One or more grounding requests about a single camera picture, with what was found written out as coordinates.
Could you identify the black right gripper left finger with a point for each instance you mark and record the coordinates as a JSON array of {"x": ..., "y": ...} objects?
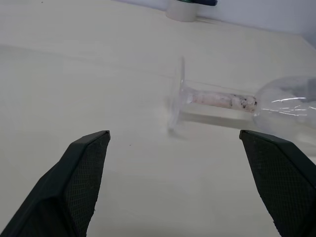
[{"x": 61, "y": 187}]

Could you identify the white tape roll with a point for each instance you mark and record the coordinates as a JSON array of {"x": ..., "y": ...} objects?
[{"x": 180, "y": 11}]

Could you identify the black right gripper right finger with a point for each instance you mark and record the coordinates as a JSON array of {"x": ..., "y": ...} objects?
[{"x": 284, "y": 182}]

